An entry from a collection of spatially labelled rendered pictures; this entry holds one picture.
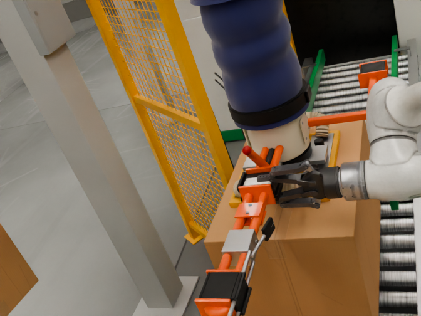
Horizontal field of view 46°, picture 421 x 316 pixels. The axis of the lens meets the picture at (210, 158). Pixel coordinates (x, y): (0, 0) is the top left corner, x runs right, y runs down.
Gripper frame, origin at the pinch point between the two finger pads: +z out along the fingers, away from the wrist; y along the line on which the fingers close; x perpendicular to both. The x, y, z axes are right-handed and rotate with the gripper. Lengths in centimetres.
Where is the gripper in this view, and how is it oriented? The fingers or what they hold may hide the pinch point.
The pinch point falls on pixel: (259, 189)
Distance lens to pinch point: 125.1
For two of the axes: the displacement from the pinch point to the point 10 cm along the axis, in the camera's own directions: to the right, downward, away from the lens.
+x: 2.9, -5.6, 7.7
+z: -9.0, 1.1, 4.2
